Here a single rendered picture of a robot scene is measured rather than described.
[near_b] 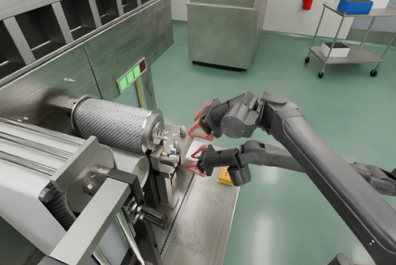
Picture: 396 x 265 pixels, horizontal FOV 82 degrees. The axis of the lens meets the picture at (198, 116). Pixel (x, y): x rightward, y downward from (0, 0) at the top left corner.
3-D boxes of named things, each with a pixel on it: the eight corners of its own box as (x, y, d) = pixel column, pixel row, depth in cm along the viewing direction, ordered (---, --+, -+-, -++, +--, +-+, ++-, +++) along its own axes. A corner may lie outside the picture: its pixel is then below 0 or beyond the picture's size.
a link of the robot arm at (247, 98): (264, 104, 56) (253, 85, 55) (258, 119, 51) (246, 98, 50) (241, 113, 61) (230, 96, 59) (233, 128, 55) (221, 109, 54)
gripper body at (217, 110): (224, 115, 66) (246, 106, 62) (215, 139, 59) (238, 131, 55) (211, 99, 64) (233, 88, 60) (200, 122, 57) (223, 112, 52)
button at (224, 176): (234, 185, 98) (234, 181, 96) (218, 180, 100) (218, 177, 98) (237, 172, 103) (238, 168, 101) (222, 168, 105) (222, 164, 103)
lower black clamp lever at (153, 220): (165, 232, 42) (167, 229, 41) (141, 220, 42) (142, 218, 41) (169, 225, 43) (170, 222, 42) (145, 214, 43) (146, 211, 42)
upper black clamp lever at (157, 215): (164, 225, 40) (165, 222, 39) (139, 212, 40) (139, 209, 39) (167, 218, 41) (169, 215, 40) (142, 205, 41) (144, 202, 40)
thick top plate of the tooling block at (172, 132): (181, 165, 97) (180, 156, 93) (101, 143, 107) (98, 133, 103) (193, 139, 109) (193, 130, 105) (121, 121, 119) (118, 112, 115)
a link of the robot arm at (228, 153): (239, 144, 78) (234, 152, 73) (246, 162, 79) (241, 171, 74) (221, 146, 81) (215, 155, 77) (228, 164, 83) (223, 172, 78)
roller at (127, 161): (133, 204, 69) (125, 180, 61) (64, 180, 75) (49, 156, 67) (152, 172, 77) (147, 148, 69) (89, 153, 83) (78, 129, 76)
